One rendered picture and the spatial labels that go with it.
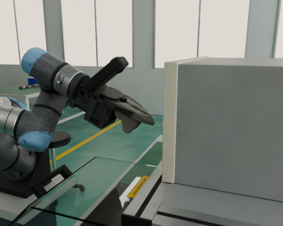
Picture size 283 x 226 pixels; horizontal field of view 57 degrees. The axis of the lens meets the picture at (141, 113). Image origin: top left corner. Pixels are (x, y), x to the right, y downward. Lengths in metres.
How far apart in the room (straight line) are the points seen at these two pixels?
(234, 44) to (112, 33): 2.50
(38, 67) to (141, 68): 4.96
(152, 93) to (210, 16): 1.86
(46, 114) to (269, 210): 0.54
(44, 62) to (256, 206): 0.54
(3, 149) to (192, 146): 0.82
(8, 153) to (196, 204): 0.85
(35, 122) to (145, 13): 5.01
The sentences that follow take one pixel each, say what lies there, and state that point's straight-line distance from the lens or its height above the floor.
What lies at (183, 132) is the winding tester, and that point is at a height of 1.21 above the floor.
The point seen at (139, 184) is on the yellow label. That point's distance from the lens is 0.57.
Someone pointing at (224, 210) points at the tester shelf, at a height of 1.11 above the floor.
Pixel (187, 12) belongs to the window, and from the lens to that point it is 5.37.
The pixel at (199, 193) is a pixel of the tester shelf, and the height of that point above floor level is 1.11.
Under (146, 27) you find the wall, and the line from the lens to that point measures 5.56.
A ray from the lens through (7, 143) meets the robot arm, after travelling 1.12.
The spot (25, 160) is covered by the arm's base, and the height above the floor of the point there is 0.90.
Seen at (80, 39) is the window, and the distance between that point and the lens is 6.24.
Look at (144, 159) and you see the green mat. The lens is 1.47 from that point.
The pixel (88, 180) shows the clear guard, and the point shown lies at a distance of 0.59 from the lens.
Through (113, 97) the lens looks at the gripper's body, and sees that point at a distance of 0.59.
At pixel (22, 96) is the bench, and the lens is 3.92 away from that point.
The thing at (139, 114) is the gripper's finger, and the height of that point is 1.20.
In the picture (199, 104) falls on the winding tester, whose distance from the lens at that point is 0.41.
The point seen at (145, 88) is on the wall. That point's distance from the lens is 5.60.
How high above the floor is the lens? 1.34
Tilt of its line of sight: 13 degrees down
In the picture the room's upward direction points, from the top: straight up
